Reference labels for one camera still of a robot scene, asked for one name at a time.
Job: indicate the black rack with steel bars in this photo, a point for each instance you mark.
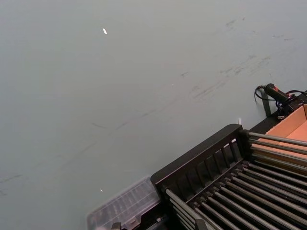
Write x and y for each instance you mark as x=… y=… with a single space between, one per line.
x=204 y=165

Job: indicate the clear plastic case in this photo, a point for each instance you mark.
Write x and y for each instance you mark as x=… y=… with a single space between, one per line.
x=124 y=206

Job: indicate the shallow brown cardboard tray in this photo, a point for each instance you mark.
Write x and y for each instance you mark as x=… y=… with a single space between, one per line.
x=291 y=125

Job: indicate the plain pale wall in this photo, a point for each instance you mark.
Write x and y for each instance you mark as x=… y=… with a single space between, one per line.
x=108 y=95

